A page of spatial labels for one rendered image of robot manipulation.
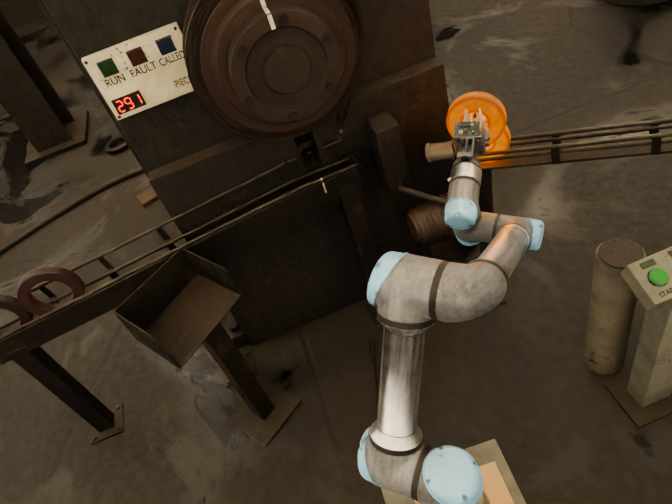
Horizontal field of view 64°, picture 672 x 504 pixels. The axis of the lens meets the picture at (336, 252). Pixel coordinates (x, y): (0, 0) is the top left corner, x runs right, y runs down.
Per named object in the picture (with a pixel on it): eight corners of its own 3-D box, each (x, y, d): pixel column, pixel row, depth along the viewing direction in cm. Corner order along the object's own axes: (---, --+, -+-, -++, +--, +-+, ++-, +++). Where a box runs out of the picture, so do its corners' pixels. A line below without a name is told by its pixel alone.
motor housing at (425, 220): (423, 303, 214) (401, 202, 177) (474, 281, 215) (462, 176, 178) (437, 327, 205) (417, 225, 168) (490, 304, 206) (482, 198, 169)
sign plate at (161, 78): (117, 117, 151) (81, 57, 139) (204, 83, 153) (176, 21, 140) (117, 121, 150) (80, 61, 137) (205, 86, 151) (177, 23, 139)
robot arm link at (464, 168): (481, 193, 135) (448, 192, 138) (483, 178, 137) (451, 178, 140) (479, 175, 129) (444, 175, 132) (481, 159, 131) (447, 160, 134)
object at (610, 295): (575, 352, 184) (586, 247, 148) (607, 339, 184) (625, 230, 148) (598, 381, 175) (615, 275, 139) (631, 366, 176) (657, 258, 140)
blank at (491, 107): (442, 96, 146) (440, 102, 144) (502, 86, 139) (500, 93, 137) (454, 143, 156) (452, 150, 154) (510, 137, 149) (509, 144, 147)
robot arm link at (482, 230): (494, 252, 139) (490, 231, 130) (451, 245, 144) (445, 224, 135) (501, 226, 142) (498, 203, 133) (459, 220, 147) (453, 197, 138)
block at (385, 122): (378, 177, 185) (363, 117, 169) (399, 168, 186) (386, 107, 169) (389, 194, 178) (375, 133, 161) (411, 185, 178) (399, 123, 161)
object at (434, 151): (431, 154, 174) (427, 139, 171) (459, 151, 170) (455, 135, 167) (428, 166, 171) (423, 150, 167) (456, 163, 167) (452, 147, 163)
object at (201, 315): (217, 432, 197) (112, 311, 147) (264, 375, 209) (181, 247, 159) (256, 460, 185) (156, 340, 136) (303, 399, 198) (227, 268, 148)
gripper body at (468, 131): (485, 118, 135) (480, 157, 129) (487, 140, 142) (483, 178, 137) (454, 119, 137) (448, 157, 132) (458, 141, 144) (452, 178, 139)
